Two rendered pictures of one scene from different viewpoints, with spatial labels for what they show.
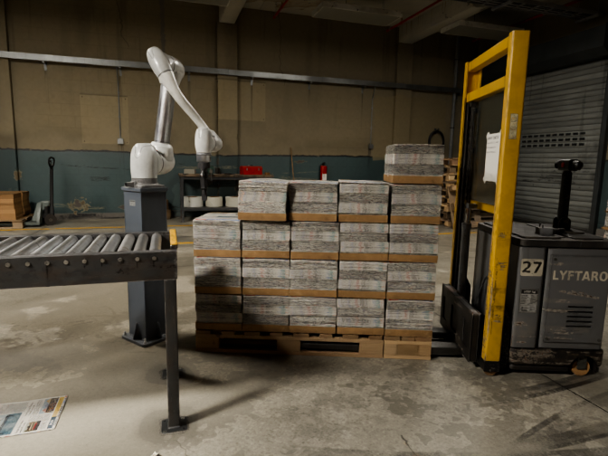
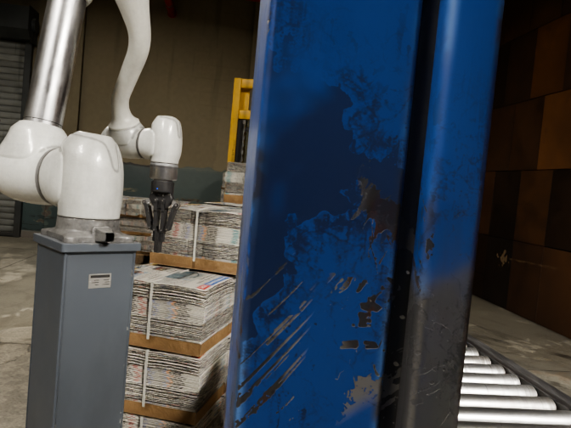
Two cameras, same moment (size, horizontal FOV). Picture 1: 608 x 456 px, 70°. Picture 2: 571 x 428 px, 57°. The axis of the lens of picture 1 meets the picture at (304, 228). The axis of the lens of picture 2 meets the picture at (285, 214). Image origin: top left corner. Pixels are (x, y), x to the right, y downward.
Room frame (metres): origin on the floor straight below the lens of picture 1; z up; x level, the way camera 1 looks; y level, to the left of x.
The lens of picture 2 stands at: (2.01, 2.28, 1.18)
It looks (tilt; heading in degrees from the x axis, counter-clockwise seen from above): 3 degrees down; 280
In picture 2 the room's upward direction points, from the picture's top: 5 degrees clockwise
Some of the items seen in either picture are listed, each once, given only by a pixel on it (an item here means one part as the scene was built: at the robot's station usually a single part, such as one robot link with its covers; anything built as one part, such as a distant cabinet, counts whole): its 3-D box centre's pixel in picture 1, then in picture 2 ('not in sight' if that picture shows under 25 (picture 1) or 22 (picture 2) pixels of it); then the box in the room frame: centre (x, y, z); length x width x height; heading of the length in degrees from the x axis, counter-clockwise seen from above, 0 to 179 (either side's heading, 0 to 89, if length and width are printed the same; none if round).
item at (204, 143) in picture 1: (204, 140); (162, 139); (2.75, 0.63, 1.30); 0.13 x 0.11 x 0.16; 171
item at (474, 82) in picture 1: (463, 194); (231, 212); (2.99, -1.10, 0.97); 0.09 x 0.09 x 1.75; 88
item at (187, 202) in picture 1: (225, 192); not in sight; (8.68, 1.58, 0.55); 1.80 x 0.70 x 1.09; 108
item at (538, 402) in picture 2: (29, 250); (446, 405); (1.85, 1.19, 0.77); 0.47 x 0.05 x 0.05; 18
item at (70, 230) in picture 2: (141, 183); (91, 228); (2.75, 1.03, 1.03); 0.22 x 0.18 x 0.06; 144
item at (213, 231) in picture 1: (291, 280); (206, 353); (2.71, 0.07, 0.42); 1.17 x 0.39 x 0.83; 88
